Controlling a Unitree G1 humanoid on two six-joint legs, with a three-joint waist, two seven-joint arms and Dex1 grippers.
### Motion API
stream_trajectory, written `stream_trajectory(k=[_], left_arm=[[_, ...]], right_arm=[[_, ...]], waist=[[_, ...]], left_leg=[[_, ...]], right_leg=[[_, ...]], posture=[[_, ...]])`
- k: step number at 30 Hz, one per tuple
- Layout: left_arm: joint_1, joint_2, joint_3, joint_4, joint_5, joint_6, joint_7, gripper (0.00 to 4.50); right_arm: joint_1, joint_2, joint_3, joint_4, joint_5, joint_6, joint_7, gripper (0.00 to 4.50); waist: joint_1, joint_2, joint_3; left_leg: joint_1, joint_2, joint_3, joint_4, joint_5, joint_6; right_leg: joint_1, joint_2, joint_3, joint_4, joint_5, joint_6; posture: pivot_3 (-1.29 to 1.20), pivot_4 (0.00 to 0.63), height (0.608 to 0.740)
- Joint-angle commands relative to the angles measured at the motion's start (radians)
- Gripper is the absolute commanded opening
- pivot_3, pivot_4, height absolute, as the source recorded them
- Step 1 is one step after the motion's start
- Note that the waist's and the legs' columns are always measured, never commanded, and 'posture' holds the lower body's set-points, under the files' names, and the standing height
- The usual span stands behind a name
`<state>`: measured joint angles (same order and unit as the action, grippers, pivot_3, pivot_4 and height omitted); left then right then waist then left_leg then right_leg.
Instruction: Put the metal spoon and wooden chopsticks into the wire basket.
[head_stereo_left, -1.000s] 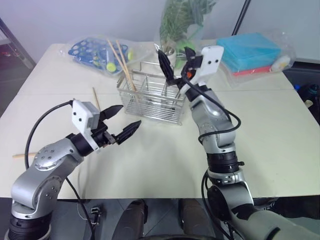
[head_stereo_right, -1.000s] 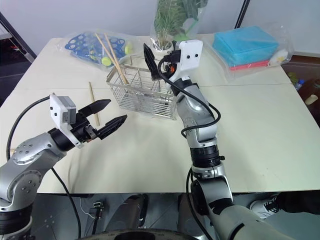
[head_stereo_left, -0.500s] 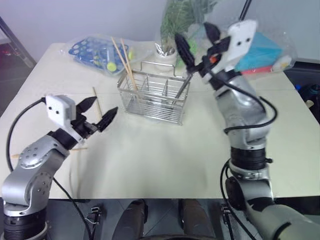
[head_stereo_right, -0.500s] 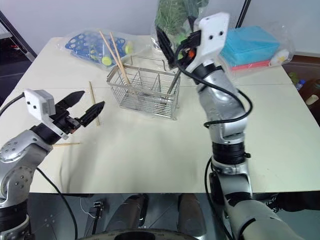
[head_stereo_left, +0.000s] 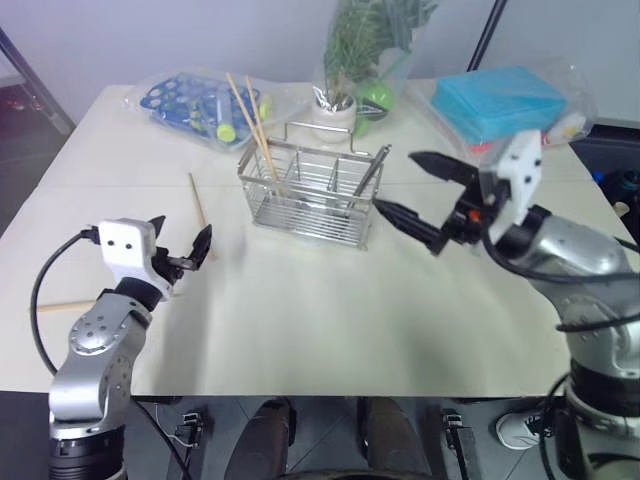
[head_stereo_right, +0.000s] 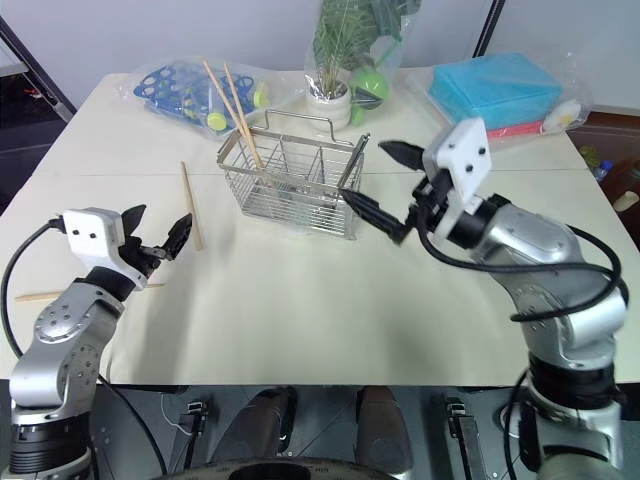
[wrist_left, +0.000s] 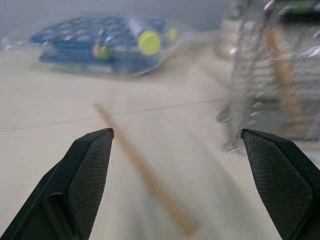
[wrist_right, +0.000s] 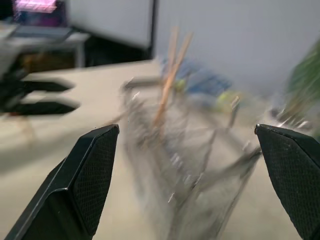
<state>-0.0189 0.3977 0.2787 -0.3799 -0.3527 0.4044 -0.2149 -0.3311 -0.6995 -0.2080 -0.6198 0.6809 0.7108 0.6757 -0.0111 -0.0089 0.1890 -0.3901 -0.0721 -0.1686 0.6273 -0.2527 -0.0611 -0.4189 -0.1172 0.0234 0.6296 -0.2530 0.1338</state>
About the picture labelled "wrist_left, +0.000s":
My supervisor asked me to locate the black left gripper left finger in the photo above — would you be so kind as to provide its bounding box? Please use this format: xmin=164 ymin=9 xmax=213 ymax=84
xmin=0 ymin=128 xmax=115 ymax=240

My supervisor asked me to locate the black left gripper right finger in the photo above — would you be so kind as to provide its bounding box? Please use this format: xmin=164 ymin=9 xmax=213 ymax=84
xmin=240 ymin=128 xmax=320 ymax=240

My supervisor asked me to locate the wooden chopstick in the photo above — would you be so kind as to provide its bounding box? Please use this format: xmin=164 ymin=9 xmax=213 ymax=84
xmin=262 ymin=26 xmax=310 ymax=137
xmin=93 ymin=102 xmax=201 ymax=238

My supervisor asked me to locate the tube with yellow-green cap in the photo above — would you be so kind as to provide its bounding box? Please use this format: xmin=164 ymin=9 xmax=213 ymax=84
xmin=92 ymin=42 xmax=111 ymax=60
xmin=126 ymin=17 xmax=163 ymax=56
xmin=167 ymin=27 xmax=178 ymax=43

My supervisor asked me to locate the blue test tube rack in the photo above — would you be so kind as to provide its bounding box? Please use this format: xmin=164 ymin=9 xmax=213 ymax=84
xmin=29 ymin=16 xmax=166 ymax=71

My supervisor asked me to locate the clear plastic bag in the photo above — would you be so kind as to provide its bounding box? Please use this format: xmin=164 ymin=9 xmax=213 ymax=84
xmin=0 ymin=11 xmax=198 ymax=80

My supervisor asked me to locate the silver wire basket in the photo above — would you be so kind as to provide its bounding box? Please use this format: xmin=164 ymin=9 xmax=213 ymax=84
xmin=215 ymin=0 xmax=320 ymax=154

